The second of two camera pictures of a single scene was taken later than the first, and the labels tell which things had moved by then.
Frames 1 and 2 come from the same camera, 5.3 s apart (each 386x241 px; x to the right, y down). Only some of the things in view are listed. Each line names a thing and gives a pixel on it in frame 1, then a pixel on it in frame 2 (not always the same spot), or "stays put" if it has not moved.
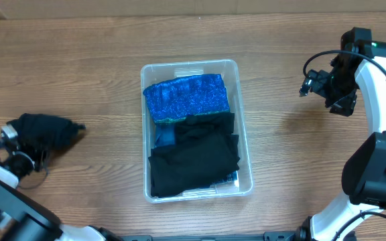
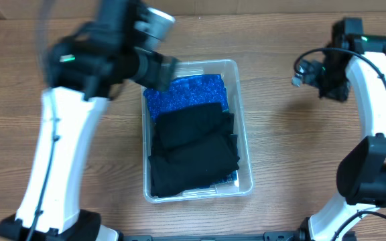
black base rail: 267,236 stays put
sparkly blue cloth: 178,97 stays put
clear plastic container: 229,69 stays put
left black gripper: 27,147 → 163,71
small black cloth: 45,133 → 189,126
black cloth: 198,163 stays put
